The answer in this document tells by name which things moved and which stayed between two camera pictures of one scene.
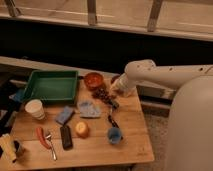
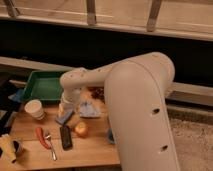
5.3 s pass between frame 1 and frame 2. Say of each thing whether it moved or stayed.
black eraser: stayed
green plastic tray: stayed
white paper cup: stayed
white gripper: moved
